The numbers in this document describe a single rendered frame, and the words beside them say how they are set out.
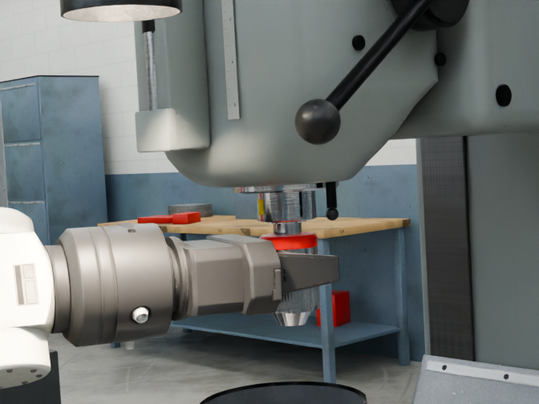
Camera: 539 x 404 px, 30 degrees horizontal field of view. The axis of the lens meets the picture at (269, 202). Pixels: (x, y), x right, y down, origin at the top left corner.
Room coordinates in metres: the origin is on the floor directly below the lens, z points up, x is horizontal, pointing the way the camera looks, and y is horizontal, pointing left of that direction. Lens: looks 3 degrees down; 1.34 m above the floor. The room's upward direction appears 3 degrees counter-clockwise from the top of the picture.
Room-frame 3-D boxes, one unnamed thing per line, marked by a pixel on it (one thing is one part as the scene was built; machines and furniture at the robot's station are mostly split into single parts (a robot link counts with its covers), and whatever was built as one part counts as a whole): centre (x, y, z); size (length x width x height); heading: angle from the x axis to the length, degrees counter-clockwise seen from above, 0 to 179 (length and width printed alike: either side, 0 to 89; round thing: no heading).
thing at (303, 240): (0.81, -0.01, 1.26); 0.05 x 0.05 x 0.01
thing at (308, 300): (0.81, -0.01, 1.23); 0.05 x 0.05 x 0.05
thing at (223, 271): (0.77, 0.07, 1.24); 0.13 x 0.12 x 0.10; 22
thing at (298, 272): (0.78, -0.02, 1.24); 0.06 x 0.02 x 0.03; 112
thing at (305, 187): (0.81, -0.01, 1.31); 0.09 x 0.09 x 0.01
